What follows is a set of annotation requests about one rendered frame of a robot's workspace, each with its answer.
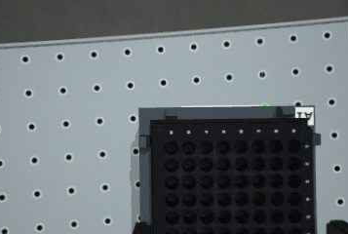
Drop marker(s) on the black well plate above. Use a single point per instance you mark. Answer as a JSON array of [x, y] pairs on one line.
[[217, 165]]

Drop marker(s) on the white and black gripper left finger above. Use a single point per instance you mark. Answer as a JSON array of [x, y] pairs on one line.
[[142, 228]]

